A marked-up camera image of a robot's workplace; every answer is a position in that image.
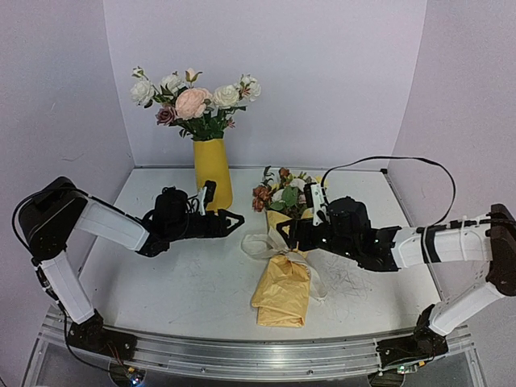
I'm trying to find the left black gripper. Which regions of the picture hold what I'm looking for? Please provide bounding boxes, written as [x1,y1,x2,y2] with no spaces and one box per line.
[169,209,246,243]

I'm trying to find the cream printed ribbon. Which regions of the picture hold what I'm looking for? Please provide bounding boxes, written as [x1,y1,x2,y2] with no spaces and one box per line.
[240,228,327,302]

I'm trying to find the yellow paper bouquet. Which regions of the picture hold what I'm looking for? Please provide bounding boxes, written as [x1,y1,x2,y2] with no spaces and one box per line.
[251,166,316,328]

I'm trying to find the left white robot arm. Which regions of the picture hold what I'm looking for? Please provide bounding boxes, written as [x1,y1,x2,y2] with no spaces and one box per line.
[11,177,245,362]

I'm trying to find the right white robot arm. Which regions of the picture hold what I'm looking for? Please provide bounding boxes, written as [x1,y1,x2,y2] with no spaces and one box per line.
[276,197,515,370]

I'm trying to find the yellow ceramic vase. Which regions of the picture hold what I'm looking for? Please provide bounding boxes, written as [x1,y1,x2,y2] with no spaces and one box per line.
[193,139,233,210]

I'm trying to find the white and pink flowers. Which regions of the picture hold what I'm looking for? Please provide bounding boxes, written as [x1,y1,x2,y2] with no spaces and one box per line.
[130,66,261,141]

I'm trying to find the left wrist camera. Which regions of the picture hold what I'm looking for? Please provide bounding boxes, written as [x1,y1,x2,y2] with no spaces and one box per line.
[197,180,217,216]

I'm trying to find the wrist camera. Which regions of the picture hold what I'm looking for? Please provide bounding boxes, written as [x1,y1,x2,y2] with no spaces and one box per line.
[303,182,329,227]
[197,180,217,216]

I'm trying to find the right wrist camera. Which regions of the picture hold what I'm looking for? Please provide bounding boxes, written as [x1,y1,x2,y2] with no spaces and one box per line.
[303,182,329,227]

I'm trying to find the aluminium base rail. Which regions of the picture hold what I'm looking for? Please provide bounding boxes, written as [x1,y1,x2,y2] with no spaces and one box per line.
[23,307,485,386]

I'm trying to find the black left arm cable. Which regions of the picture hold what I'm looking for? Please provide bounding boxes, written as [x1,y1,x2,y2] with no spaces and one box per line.
[10,189,53,259]

